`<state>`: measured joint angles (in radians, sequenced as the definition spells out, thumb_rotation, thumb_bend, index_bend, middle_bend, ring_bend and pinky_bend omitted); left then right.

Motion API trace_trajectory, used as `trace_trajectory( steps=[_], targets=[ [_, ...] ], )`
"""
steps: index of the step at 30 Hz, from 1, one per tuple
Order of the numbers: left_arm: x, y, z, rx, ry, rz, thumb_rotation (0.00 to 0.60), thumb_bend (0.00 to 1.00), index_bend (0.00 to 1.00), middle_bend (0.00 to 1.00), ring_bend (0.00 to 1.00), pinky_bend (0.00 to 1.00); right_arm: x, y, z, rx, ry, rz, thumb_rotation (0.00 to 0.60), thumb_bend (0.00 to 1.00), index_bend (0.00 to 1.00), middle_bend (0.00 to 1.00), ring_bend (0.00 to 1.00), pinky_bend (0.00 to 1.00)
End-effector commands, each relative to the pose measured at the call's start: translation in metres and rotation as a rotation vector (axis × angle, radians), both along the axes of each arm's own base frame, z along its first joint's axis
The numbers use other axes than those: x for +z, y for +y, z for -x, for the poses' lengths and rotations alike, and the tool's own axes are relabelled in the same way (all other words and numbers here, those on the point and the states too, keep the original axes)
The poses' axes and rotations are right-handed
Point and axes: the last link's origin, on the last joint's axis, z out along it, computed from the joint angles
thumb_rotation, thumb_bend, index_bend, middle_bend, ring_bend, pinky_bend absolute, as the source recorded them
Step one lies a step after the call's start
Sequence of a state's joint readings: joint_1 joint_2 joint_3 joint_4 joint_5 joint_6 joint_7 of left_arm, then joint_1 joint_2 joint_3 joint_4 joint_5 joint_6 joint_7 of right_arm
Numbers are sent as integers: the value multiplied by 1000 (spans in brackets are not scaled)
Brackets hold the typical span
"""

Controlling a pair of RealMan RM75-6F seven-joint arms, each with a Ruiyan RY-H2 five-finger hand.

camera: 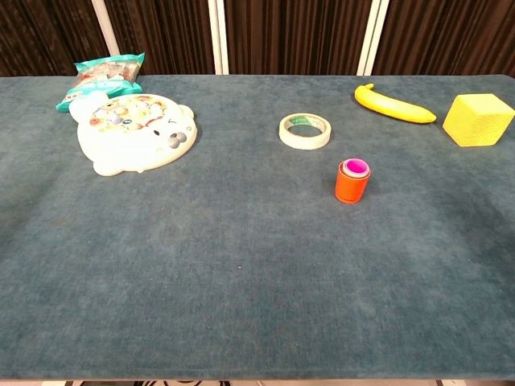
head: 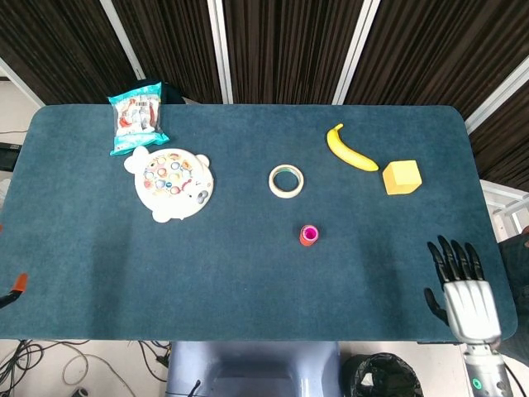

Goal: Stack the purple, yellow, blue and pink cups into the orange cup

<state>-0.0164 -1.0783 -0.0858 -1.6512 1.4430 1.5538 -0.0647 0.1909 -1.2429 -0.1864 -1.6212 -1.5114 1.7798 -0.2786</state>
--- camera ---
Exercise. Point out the magenta plastic cup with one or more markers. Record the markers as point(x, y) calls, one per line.
point(356, 165)

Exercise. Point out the masking tape roll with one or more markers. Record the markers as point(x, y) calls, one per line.
point(285, 136)

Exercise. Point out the orange plastic cup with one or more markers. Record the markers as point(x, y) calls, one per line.
point(350, 189)

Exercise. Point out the white fish toy board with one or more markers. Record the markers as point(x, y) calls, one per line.
point(133, 149)

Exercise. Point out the yellow banana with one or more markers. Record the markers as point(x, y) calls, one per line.
point(394, 108)

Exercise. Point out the dark ribbed partition panel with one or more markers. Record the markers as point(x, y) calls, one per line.
point(161, 36)
point(442, 36)
point(293, 36)
point(48, 36)

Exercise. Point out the blue carpet table cover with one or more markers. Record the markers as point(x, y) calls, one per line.
point(120, 281)

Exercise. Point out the teal snack bag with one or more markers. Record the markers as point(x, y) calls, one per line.
point(104, 70)

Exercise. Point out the yellow foam cube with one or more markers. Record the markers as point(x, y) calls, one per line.
point(476, 120)

